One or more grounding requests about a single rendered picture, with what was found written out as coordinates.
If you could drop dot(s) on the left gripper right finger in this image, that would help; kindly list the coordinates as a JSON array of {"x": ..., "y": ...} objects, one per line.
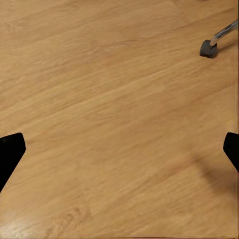
[{"x": 231, "y": 148}]

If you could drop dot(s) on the swivel chair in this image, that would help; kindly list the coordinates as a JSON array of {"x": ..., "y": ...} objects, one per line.
[{"x": 209, "y": 46}]

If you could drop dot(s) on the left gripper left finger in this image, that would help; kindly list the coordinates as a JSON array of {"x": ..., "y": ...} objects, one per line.
[{"x": 12, "y": 148}]

